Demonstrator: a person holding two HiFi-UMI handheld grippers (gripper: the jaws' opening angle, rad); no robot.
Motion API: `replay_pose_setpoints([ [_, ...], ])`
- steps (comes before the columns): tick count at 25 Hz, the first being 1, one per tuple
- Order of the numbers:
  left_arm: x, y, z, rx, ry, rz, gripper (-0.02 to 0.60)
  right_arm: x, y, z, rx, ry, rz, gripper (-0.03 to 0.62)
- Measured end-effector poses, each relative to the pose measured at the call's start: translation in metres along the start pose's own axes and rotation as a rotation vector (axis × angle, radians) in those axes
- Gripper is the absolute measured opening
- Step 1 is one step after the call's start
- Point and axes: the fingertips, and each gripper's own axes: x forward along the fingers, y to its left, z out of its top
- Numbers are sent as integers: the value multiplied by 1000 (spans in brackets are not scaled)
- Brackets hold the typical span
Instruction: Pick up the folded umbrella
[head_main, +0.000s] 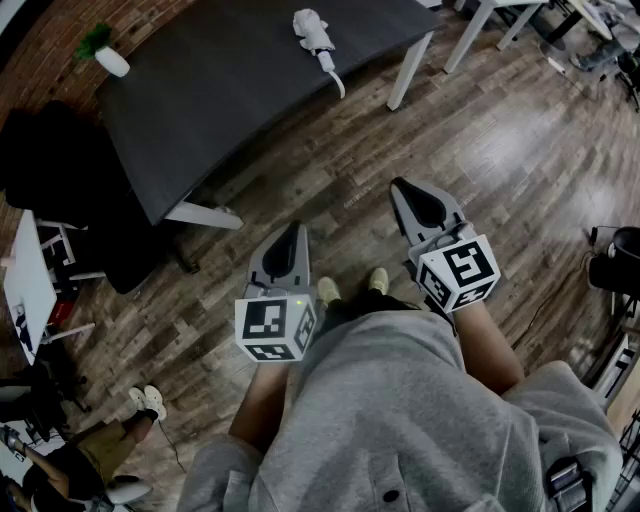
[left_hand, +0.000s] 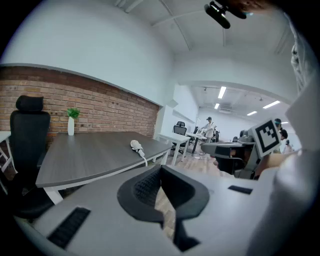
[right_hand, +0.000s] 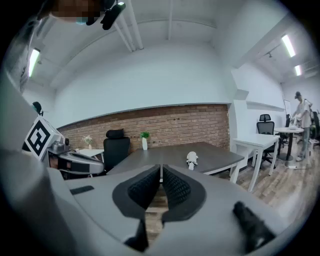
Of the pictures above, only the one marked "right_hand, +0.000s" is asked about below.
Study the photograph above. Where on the ceiling tube light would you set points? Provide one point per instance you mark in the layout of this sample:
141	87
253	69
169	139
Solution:
288	45
33	62
297	70

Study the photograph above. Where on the black mesh office chair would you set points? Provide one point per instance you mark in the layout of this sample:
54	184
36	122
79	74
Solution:
265	127

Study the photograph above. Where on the white umbrella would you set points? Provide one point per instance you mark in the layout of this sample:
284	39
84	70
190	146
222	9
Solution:
192	159

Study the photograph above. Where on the round white table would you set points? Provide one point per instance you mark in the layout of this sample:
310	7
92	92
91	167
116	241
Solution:
290	130

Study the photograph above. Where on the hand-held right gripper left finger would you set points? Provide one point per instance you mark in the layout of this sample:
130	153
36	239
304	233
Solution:
140	190

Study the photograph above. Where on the white vase with green plant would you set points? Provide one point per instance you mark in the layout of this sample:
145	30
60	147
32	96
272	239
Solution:
144	143

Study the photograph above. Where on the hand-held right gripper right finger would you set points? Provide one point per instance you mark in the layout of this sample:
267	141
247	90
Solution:
177	190

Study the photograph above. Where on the person's head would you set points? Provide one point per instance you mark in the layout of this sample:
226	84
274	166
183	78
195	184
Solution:
72	8

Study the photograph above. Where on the white rectangular table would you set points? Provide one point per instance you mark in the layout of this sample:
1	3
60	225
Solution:
255	141

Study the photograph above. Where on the small vase with white flowers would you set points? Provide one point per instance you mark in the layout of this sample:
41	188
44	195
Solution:
88	141

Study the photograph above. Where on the dark grey table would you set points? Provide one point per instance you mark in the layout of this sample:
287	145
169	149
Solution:
172	155

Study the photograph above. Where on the white power strip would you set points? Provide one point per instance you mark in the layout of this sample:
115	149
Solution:
292	166

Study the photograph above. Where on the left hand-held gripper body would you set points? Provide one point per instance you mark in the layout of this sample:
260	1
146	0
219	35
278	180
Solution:
40	136

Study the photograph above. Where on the black head-worn camera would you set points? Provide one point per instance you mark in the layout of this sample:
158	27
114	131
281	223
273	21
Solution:
110	15

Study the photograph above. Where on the person's white shirt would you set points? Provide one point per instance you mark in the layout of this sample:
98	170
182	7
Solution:
22	65

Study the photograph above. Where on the white ceiling pipes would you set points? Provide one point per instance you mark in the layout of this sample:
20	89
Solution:
132	30

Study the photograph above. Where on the small white side table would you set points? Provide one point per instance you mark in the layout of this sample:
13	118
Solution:
90	151

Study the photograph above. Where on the whiteboard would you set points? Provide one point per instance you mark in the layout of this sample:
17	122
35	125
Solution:
288	107

